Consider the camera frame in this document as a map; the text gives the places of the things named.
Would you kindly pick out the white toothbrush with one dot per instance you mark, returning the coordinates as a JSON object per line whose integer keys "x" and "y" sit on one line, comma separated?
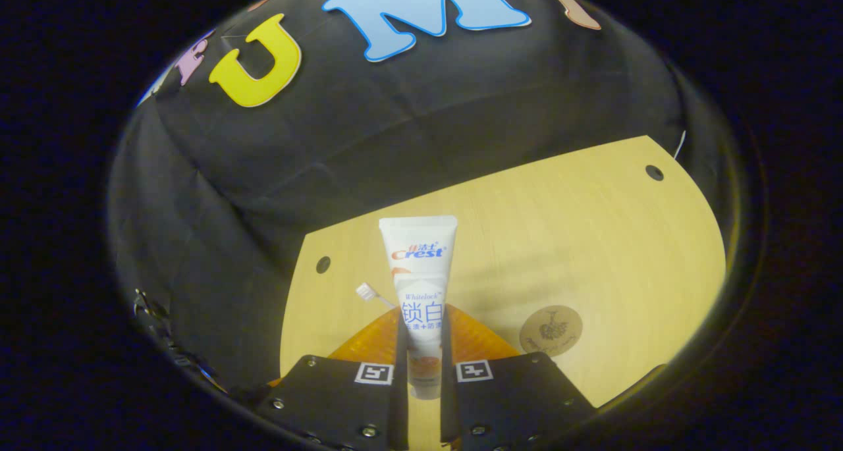
{"x": 365, "y": 291}

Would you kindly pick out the white toothpaste tube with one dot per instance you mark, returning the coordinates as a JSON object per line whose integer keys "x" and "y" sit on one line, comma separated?
{"x": 419, "y": 253}

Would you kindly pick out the round cork coaster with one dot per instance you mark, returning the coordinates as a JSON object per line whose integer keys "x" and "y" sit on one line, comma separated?
{"x": 550, "y": 330}

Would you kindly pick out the wooden desktop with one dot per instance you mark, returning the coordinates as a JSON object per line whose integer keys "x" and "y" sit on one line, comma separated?
{"x": 560, "y": 240}

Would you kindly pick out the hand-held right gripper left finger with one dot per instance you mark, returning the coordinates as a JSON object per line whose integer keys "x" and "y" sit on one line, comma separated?
{"x": 400, "y": 398}

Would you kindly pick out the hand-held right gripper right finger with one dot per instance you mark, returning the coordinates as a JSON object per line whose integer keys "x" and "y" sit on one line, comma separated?
{"x": 448, "y": 405}

